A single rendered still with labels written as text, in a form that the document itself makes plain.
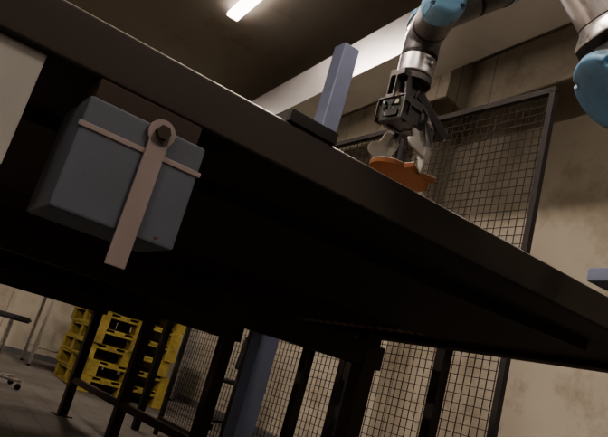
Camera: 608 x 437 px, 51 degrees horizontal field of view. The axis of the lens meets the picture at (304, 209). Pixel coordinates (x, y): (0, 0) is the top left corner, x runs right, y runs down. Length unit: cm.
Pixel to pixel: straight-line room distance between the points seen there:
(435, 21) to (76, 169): 80
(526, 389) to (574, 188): 147
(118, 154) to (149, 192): 5
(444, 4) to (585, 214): 373
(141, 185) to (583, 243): 429
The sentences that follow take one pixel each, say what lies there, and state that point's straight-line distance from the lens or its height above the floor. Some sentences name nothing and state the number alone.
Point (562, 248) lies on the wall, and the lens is 489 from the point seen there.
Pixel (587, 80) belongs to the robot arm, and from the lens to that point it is 91.
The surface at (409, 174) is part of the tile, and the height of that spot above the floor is 105.
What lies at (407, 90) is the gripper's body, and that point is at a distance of 130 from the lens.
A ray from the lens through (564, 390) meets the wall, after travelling 458.
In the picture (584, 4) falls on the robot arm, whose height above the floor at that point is 116.
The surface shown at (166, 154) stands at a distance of 70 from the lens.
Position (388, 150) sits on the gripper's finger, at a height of 111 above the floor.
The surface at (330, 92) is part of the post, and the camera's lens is 341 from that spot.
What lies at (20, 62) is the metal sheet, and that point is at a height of 84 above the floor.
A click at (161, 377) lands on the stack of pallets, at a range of 742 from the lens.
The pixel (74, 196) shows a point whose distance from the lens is 66.
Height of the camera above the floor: 61
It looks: 15 degrees up
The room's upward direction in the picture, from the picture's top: 16 degrees clockwise
